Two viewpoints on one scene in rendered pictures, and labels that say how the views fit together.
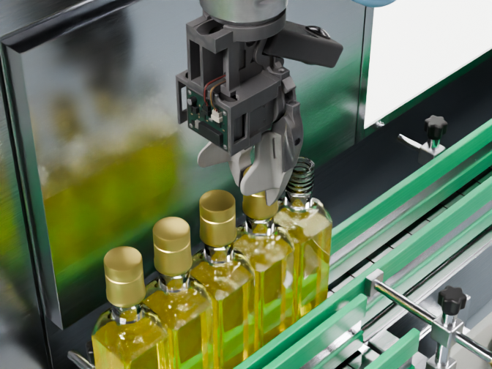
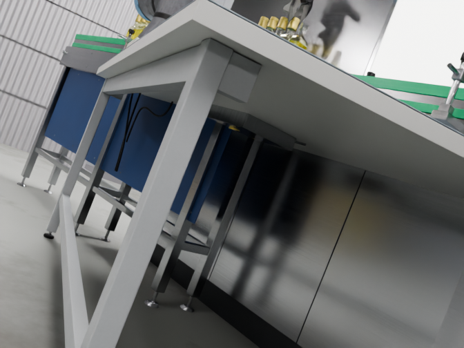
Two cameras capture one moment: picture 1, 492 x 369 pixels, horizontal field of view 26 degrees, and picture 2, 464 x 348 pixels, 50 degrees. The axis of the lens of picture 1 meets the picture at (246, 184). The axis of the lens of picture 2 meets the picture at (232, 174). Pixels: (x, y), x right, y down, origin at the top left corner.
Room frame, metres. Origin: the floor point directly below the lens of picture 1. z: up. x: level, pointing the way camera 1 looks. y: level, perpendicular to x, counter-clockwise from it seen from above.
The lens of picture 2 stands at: (0.91, -1.85, 0.56)
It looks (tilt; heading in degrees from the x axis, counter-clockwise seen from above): 1 degrees down; 93
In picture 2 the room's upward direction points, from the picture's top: 22 degrees clockwise
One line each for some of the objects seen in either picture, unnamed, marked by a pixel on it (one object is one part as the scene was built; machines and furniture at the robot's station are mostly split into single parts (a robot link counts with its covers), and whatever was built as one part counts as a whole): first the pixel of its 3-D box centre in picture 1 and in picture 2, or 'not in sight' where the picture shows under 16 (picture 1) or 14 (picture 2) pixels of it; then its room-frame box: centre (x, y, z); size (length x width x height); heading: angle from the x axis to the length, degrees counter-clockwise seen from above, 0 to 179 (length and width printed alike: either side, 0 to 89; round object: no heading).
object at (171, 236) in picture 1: (172, 245); (273, 23); (0.73, 0.07, 1.14); 0.04 x 0.04 x 0.04
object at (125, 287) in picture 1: (124, 276); (263, 23); (0.69, 0.11, 1.14); 0.04 x 0.04 x 0.04
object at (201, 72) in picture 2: not in sight; (99, 190); (0.50, -0.47, 0.36); 1.51 x 0.09 x 0.71; 115
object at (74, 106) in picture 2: not in sight; (132, 132); (0.26, 0.48, 0.54); 1.59 x 0.18 x 0.43; 135
